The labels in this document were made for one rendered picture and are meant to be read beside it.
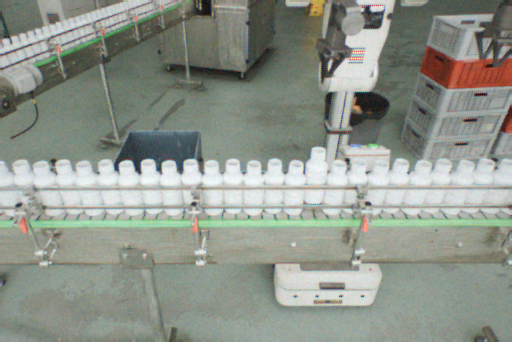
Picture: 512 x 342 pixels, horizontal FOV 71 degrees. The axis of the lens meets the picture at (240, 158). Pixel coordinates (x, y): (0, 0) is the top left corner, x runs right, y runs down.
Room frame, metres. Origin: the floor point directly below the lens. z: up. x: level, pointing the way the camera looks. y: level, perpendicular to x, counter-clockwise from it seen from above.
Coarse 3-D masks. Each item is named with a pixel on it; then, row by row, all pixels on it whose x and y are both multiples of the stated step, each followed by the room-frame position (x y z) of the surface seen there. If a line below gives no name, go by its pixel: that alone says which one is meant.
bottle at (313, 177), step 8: (312, 152) 0.82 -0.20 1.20; (320, 152) 0.84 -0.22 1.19; (312, 160) 0.81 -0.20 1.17; (320, 160) 0.81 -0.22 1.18; (312, 168) 0.80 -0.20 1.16; (320, 168) 0.80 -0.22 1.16; (312, 176) 0.79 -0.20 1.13; (320, 176) 0.79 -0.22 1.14; (312, 184) 0.79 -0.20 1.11; (320, 184) 0.79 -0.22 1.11; (304, 192) 0.81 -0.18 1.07; (312, 192) 0.79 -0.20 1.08; (320, 192) 0.79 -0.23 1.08; (304, 200) 0.80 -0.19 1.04; (312, 200) 0.79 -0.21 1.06; (320, 200) 0.79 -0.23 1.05
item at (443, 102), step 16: (432, 80) 2.72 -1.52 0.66; (416, 96) 2.86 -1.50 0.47; (432, 96) 2.67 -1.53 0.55; (448, 96) 2.54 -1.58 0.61; (464, 96) 2.56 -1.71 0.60; (480, 96) 2.58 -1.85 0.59; (496, 96) 2.60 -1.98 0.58; (448, 112) 2.54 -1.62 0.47; (464, 112) 2.56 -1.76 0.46; (480, 112) 2.58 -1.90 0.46; (496, 112) 2.60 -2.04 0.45
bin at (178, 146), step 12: (132, 132) 1.38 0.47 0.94; (144, 132) 1.38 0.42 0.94; (156, 132) 1.38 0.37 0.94; (168, 132) 1.38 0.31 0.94; (180, 132) 1.38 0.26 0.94; (192, 132) 1.38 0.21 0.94; (132, 144) 1.37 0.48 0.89; (144, 144) 1.38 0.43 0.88; (156, 144) 1.38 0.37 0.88; (168, 144) 1.38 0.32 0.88; (180, 144) 1.38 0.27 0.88; (192, 144) 1.38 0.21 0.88; (120, 156) 1.21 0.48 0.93; (132, 156) 1.34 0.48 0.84; (144, 156) 1.38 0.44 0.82; (156, 156) 1.38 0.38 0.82; (168, 156) 1.38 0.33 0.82; (180, 156) 1.38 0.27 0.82; (192, 156) 1.38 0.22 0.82; (156, 168) 1.38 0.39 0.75; (180, 168) 1.38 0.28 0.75
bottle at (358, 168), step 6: (354, 162) 0.83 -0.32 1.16; (360, 162) 0.83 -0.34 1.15; (366, 162) 0.82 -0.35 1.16; (354, 168) 0.81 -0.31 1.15; (360, 168) 0.80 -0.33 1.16; (348, 174) 0.82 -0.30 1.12; (354, 174) 0.81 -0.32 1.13; (360, 174) 0.80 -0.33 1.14; (366, 174) 0.82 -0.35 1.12; (348, 180) 0.81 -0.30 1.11; (354, 180) 0.79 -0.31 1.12; (360, 180) 0.79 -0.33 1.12; (366, 180) 0.80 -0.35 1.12; (348, 192) 0.80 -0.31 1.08; (354, 192) 0.79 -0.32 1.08; (348, 198) 0.80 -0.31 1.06; (354, 198) 0.79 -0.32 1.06; (342, 204) 0.81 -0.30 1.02; (348, 204) 0.79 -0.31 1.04; (348, 210) 0.79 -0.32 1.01
